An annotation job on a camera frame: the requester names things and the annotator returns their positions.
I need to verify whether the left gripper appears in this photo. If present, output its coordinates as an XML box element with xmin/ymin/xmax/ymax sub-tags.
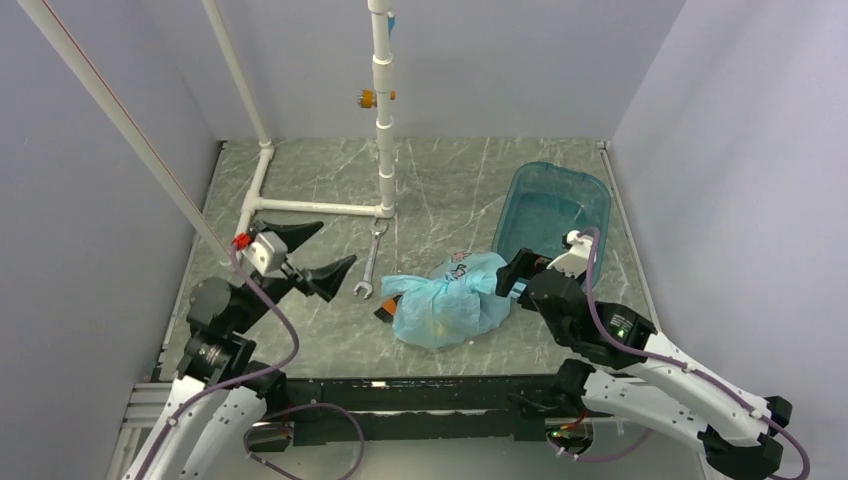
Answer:
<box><xmin>231</xmin><ymin>220</ymin><xmax>355</xmax><ymax>333</ymax></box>

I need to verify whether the light blue plastic bag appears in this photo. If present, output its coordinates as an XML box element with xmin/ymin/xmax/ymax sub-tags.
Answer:
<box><xmin>381</xmin><ymin>251</ymin><xmax>511</xmax><ymax>349</ymax></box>

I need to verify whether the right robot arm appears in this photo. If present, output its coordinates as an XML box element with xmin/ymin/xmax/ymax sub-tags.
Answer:
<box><xmin>496</xmin><ymin>249</ymin><xmax>792</xmax><ymax>479</ymax></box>

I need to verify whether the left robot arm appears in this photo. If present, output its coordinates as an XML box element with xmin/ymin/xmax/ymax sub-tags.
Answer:
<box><xmin>123</xmin><ymin>221</ymin><xmax>356</xmax><ymax>479</ymax></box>

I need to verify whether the teal plastic bin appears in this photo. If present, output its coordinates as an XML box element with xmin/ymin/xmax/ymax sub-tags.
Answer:
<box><xmin>491</xmin><ymin>161</ymin><xmax>612</xmax><ymax>283</ymax></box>

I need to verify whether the silver wrench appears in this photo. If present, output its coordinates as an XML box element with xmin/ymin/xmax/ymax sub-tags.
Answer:
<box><xmin>353</xmin><ymin>219</ymin><xmax>388</xmax><ymax>299</ymax></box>

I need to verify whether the orange black tool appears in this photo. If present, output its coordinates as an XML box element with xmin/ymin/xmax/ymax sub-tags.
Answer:
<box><xmin>373</xmin><ymin>296</ymin><xmax>400</xmax><ymax>324</ymax></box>

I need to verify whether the orange knob on pipe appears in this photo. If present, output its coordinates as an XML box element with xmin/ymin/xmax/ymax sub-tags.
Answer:
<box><xmin>357</xmin><ymin>89</ymin><xmax>379</xmax><ymax>109</ymax></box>

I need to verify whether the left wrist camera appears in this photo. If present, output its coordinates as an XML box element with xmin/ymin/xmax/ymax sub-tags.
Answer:
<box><xmin>244</xmin><ymin>232</ymin><xmax>288</xmax><ymax>276</ymax></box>

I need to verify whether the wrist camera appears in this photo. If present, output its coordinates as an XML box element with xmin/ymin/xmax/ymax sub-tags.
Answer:
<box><xmin>547</xmin><ymin>230</ymin><xmax>595</xmax><ymax>278</ymax></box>
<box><xmin>244</xmin><ymin>232</ymin><xmax>288</xmax><ymax>276</ymax></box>

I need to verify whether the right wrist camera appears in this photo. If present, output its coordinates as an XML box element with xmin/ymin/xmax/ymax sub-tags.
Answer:
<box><xmin>547</xmin><ymin>230</ymin><xmax>595</xmax><ymax>278</ymax></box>

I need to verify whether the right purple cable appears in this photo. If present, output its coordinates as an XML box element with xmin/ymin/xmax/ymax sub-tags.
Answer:
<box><xmin>547</xmin><ymin>227</ymin><xmax>811</xmax><ymax>480</ymax></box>

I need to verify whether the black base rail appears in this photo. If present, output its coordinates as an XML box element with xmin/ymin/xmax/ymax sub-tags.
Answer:
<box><xmin>246</xmin><ymin>374</ymin><xmax>581</xmax><ymax>453</ymax></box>

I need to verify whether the white PVC pipe frame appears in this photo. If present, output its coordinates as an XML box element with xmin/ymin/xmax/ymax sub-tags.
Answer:
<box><xmin>19</xmin><ymin>0</ymin><xmax>397</xmax><ymax>265</ymax></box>

